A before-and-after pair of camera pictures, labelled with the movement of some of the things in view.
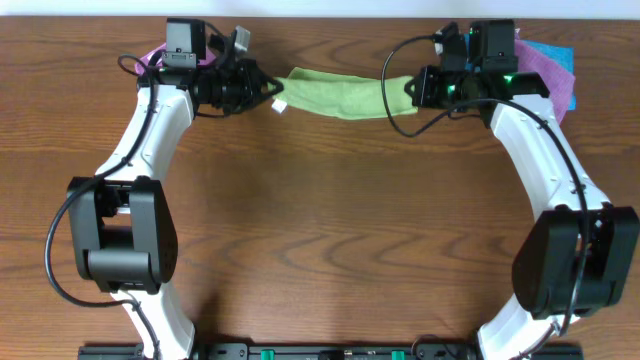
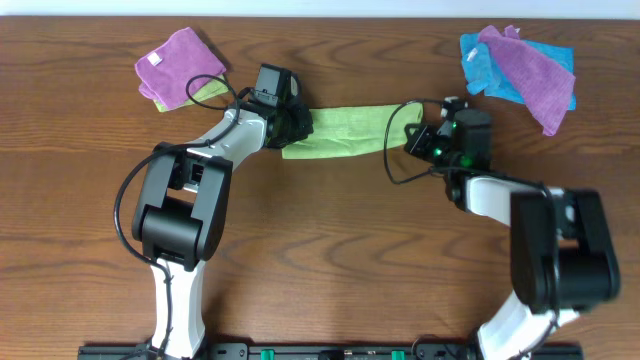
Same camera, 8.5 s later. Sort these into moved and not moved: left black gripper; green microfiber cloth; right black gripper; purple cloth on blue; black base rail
Moved: left black gripper; right black gripper; green microfiber cloth
Not moved: purple cloth on blue; black base rail
